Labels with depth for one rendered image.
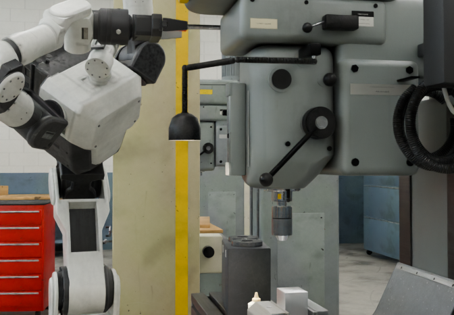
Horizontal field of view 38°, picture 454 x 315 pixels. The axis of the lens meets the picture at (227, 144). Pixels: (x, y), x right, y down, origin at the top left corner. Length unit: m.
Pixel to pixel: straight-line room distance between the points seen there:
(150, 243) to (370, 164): 1.91
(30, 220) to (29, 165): 4.58
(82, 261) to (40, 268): 4.02
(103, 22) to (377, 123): 0.68
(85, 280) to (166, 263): 1.31
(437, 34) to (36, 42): 0.85
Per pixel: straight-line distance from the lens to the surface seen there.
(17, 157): 10.53
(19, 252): 6.02
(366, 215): 9.93
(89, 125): 1.79
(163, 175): 3.21
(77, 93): 1.80
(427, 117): 1.69
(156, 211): 3.22
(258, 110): 1.44
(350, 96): 1.47
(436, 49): 1.31
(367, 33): 1.50
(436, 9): 1.32
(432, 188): 1.67
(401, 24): 1.55
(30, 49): 1.52
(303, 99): 1.46
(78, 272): 1.98
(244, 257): 1.84
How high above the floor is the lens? 1.37
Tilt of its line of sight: 1 degrees up
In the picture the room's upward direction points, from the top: straight up
